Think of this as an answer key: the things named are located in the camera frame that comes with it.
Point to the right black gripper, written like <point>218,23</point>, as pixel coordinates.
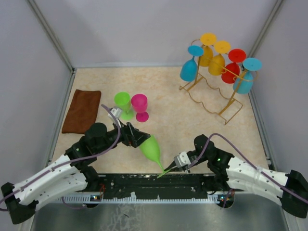
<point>174,168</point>

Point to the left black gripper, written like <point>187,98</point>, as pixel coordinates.
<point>132,136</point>

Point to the green wine glass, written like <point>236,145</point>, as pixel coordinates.
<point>151,150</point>
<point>123,101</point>

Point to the pink wine glass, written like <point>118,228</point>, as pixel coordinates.
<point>139,103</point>

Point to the blue wine glass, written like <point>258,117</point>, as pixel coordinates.
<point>243,86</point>
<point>189,69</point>

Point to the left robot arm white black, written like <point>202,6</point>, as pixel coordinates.
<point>71,172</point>

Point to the yellow wine glass front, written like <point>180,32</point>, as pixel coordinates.
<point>217,63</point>

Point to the yellow wine glass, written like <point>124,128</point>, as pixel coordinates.
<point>207,40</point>
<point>217,63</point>

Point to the red wine glass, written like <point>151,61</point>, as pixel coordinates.
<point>232,70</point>

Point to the yellow wine glass back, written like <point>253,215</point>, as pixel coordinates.
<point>207,40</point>

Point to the brown folded cloth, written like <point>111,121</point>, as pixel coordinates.
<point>82,112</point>

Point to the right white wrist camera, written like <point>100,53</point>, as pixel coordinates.
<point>182,160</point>

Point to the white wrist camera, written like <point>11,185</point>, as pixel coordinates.
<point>182,160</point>
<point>115,112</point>

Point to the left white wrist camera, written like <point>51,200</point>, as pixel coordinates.
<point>115,112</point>

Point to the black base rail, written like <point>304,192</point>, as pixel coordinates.
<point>174,187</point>

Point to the gold wire glass rack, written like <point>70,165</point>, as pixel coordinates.
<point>214,95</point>

